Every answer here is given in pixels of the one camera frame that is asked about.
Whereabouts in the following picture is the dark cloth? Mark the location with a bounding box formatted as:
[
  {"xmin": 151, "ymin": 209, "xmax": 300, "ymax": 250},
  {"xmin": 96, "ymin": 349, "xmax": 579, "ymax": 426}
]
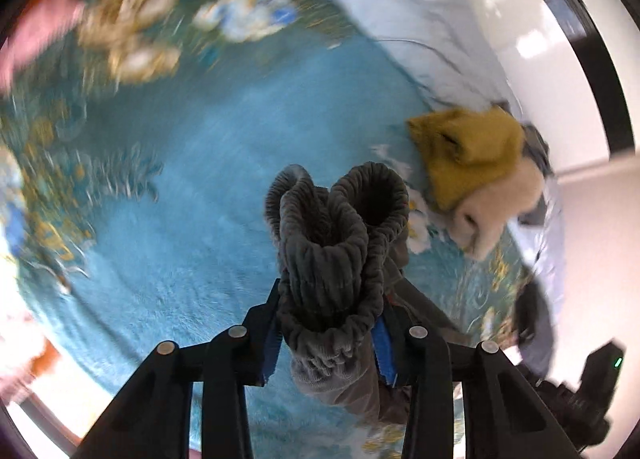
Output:
[{"xmin": 514, "ymin": 283, "xmax": 557, "ymax": 376}]

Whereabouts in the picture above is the grey garment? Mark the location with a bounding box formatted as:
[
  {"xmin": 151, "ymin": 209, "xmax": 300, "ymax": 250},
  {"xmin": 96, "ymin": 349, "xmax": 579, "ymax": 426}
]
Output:
[{"xmin": 492, "ymin": 99, "xmax": 557, "ymax": 228}]

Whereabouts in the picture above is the black window frame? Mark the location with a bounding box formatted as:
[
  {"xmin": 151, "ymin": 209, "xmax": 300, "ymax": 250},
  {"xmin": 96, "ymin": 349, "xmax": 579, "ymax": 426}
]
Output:
[{"xmin": 515, "ymin": 0, "xmax": 640, "ymax": 156}]

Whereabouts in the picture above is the white cloth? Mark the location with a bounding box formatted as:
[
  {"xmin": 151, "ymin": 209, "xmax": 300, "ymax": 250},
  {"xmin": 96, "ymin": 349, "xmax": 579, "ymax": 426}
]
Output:
[{"xmin": 0, "ymin": 246, "xmax": 51, "ymax": 392}]

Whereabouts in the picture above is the mustard yellow garment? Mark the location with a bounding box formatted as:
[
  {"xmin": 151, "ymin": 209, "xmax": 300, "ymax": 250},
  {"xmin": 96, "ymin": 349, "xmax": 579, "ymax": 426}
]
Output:
[{"xmin": 405, "ymin": 106, "xmax": 527, "ymax": 212}]

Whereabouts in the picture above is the teal floral blanket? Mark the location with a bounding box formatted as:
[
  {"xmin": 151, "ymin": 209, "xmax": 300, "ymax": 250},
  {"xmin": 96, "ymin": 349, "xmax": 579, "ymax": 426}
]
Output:
[{"xmin": 0, "ymin": 0, "xmax": 557, "ymax": 459}]

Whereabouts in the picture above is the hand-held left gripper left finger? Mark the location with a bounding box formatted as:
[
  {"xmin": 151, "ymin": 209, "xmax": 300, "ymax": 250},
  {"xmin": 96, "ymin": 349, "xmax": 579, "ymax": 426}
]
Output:
[{"xmin": 74, "ymin": 278, "xmax": 282, "ymax": 459}]

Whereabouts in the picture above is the pink cloth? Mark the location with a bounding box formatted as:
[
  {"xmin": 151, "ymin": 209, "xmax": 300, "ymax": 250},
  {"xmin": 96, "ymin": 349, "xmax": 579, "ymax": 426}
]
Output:
[{"xmin": 0, "ymin": 0, "xmax": 87, "ymax": 90}]

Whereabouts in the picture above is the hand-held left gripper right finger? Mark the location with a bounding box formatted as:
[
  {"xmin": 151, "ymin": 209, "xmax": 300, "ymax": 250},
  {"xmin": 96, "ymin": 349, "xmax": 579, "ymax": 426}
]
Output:
[{"xmin": 376, "ymin": 283, "xmax": 582, "ymax": 459}]

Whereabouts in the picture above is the cream fleece garment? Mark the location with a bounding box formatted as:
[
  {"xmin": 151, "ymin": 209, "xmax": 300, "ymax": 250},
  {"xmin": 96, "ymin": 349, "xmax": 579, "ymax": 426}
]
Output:
[{"xmin": 444, "ymin": 158, "xmax": 547, "ymax": 263}]

